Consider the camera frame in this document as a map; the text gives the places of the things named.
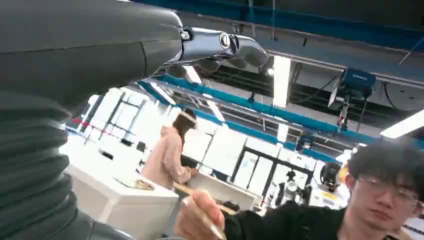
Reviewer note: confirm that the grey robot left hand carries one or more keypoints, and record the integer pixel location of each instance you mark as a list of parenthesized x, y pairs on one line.
[(82, 43)]

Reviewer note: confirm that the person's right hand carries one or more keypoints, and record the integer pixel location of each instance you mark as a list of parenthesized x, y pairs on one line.
[(198, 215)]

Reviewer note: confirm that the white desk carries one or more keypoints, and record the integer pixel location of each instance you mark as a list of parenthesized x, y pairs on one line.
[(228, 193)]

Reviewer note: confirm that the white cabinet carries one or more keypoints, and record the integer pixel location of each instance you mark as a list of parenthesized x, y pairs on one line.
[(132, 208)]

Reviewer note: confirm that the flat tan object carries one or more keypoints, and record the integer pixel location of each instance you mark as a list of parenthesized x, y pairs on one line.
[(139, 184)]

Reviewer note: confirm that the person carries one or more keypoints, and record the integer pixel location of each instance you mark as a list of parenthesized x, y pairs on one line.
[(298, 222), (165, 155)]

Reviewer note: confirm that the white board panel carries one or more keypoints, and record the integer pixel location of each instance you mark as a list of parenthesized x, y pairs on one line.
[(223, 150)]

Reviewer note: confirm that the black framed glass partition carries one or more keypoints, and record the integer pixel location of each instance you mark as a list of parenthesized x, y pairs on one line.
[(274, 162)]

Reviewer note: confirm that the short blue ceiling beam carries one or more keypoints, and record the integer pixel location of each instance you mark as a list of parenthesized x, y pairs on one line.
[(251, 130)]

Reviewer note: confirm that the long blue ceiling beam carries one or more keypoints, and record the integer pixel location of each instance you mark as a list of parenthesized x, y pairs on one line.
[(265, 108)]

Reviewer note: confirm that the ribbed grey left arm sleeve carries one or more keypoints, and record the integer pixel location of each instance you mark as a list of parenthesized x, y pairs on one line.
[(30, 165)]

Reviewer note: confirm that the blue overhead hoist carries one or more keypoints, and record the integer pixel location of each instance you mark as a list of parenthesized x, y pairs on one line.
[(356, 82)]

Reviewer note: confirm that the bright ceiling light strip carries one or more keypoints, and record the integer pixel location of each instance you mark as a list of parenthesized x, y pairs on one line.
[(404, 126)]

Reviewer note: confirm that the wide dark blue girder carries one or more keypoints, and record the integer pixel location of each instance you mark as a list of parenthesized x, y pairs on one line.
[(331, 30)]

